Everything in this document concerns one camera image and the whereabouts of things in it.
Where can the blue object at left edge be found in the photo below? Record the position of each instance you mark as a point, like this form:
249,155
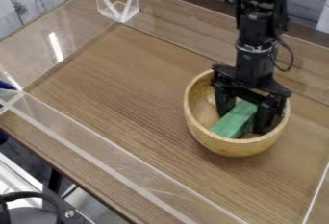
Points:
4,85

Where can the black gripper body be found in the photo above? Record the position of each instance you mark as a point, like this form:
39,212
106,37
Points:
250,77

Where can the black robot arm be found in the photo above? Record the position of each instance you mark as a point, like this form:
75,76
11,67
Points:
261,21

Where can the clear acrylic tray wall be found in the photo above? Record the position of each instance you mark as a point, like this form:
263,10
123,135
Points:
100,68

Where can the green rectangular block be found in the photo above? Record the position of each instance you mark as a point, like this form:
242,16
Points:
233,124

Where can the black metal bracket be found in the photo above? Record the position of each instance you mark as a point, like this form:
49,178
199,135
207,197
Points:
70,214

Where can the black table leg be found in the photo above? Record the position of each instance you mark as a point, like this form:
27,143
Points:
55,181

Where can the light brown wooden bowl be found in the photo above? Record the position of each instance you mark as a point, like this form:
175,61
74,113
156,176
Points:
201,116

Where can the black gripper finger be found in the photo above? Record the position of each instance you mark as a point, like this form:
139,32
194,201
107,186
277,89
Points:
267,115
225,100

